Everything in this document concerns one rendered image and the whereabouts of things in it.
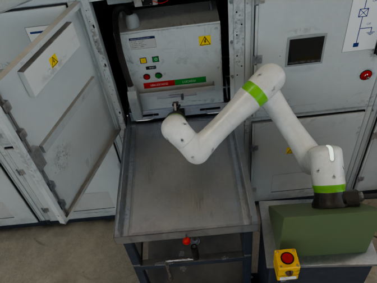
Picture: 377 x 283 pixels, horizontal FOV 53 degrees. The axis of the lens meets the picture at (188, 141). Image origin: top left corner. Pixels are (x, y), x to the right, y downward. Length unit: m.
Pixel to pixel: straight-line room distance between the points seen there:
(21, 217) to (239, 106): 1.86
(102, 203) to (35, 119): 1.21
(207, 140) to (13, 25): 0.96
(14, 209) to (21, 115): 1.41
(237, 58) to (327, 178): 0.70
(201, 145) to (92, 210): 1.37
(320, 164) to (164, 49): 0.88
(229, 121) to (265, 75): 0.23
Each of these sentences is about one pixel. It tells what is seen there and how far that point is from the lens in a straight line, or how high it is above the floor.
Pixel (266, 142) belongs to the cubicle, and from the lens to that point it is 2.24.
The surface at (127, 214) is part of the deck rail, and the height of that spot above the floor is 0.85.
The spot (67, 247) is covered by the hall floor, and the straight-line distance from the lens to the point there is 2.79.
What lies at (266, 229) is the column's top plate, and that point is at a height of 0.75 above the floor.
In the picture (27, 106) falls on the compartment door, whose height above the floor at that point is 1.40.
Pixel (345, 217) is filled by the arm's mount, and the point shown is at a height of 1.03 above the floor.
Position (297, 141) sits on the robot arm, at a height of 1.01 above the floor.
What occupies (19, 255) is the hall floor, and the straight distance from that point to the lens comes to 2.91.
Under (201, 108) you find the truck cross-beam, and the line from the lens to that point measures 2.06.
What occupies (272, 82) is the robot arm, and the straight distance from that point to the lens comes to 1.57.
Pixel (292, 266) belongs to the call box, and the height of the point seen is 0.90.
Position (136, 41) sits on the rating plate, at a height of 1.34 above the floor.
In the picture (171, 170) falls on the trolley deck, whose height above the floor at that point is 0.85.
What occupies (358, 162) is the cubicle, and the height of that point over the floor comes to 0.35.
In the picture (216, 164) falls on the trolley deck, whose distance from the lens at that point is 1.85.
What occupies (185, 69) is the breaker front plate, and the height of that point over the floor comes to 1.16.
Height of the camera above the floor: 2.24
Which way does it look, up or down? 45 degrees down
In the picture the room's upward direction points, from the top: 8 degrees counter-clockwise
